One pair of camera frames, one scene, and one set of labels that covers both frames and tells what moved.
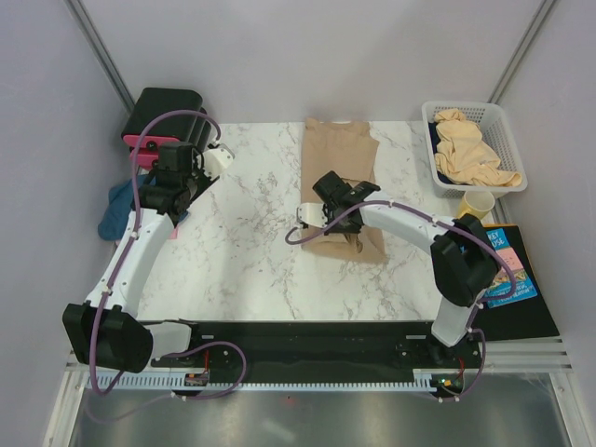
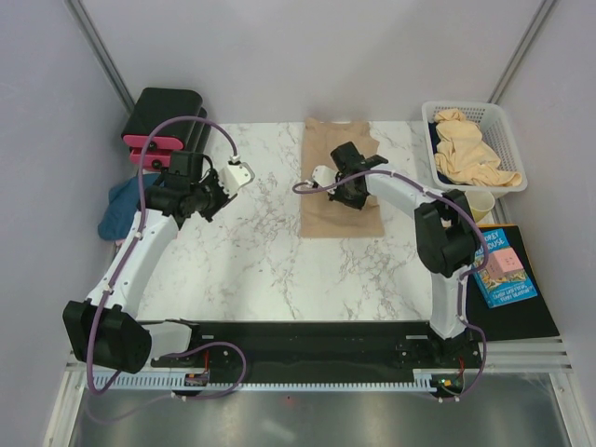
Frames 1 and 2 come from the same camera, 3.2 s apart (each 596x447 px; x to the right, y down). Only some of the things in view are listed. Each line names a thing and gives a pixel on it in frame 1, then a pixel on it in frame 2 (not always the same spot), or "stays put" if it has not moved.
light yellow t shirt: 464,157 stays put
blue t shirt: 119,207 stays put
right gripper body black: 349,227 to 354,198
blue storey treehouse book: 502,284 stays put
